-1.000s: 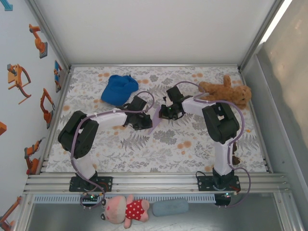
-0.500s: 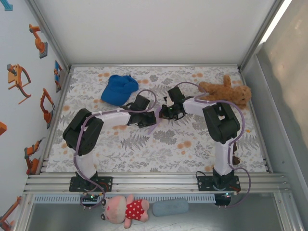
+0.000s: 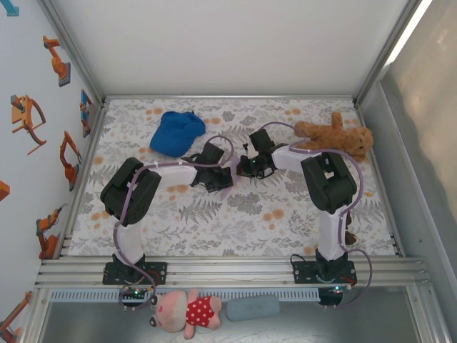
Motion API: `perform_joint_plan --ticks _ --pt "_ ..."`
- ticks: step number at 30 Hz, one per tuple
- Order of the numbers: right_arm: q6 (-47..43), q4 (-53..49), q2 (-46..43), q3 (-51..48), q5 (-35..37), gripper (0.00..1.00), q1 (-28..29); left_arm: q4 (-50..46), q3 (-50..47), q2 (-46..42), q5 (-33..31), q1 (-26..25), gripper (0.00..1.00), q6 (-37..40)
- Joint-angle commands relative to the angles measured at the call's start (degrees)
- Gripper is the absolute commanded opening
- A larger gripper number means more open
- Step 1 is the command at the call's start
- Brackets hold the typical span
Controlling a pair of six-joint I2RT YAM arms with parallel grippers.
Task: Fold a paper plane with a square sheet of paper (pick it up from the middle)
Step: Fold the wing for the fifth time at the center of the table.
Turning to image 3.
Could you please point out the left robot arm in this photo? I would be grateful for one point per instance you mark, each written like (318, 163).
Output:
(128, 193)

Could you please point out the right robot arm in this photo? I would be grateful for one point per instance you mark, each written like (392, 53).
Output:
(328, 182)

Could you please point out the floral table mat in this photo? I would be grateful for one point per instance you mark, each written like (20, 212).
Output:
(214, 228)

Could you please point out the blue cap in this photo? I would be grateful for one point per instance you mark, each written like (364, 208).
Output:
(175, 132)

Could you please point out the brown teddy bear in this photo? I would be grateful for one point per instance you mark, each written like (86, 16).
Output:
(342, 139)

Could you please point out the grey-blue pouch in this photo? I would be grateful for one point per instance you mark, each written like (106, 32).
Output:
(253, 308)

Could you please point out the pink pig plush toy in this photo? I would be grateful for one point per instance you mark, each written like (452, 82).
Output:
(171, 309)

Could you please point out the black controller board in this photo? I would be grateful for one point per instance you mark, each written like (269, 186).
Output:
(135, 293)
(335, 290)

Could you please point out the blue and orange sticker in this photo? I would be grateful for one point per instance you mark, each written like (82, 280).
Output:
(85, 107)

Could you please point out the orange gripper sticker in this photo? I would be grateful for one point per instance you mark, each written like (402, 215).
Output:
(21, 114)

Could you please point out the orange block sticker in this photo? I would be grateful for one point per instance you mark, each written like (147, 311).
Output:
(3, 191)

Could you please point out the aluminium cross rail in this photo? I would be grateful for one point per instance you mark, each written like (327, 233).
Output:
(228, 96)

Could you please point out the aluminium triple rail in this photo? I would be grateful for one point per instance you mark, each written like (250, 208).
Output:
(232, 271)

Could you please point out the aluminium side rail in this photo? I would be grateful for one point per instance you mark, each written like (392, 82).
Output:
(84, 178)
(366, 118)

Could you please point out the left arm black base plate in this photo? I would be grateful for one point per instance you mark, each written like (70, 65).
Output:
(157, 273)

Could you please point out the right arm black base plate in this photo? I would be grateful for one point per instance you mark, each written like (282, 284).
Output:
(303, 273)

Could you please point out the aluminium frame post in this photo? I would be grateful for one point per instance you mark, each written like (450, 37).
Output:
(74, 50)
(389, 50)

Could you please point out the blue wall sticker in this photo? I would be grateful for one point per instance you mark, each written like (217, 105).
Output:
(12, 9)

